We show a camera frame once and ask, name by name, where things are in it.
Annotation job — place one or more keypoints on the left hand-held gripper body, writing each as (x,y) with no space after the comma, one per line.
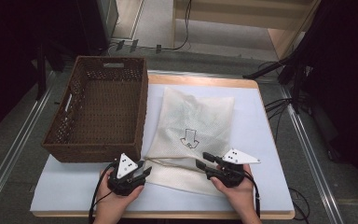
(125,177)

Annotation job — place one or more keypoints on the light wooden furniture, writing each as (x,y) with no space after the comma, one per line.
(230,14)

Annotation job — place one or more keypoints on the person's left hand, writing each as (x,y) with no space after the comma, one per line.
(113,205)

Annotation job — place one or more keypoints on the black cabinet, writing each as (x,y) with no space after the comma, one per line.
(96,25)

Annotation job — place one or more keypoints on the black tripod stand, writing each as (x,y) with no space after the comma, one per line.
(296,77)

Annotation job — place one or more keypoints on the black metal stand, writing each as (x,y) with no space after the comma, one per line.
(41,77)

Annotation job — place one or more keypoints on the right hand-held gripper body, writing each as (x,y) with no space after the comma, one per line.
(231,175)

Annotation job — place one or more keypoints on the person's right hand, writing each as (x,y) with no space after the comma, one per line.
(239,199)

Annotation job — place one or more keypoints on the cream mesh laundry bag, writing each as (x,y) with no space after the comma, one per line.
(192,115)

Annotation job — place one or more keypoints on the brown wicker basket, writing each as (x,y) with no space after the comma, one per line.
(105,112)

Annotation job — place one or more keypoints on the dark floor bracket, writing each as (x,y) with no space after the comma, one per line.
(120,45)
(134,45)

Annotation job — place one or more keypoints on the metal floor rail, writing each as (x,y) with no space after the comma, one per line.
(17,140)
(302,140)

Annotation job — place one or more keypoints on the dark curtain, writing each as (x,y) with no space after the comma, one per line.
(6,62)
(348,77)

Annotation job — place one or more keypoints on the white table mat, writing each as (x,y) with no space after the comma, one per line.
(251,105)

